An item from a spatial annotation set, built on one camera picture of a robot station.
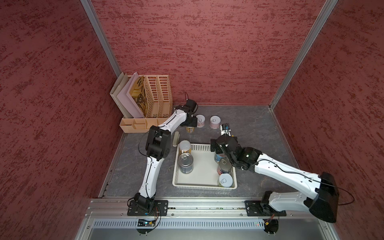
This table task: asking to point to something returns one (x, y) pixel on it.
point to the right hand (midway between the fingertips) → (218, 142)
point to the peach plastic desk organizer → (158, 95)
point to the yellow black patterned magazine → (138, 94)
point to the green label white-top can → (225, 180)
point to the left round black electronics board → (145, 222)
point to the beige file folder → (122, 81)
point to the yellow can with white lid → (184, 147)
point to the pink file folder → (126, 101)
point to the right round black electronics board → (271, 225)
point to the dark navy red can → (224, 166)
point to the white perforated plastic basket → (204, 176)
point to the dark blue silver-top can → (186, 163)
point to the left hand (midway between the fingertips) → (190, 125)
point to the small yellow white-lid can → (190, 129)
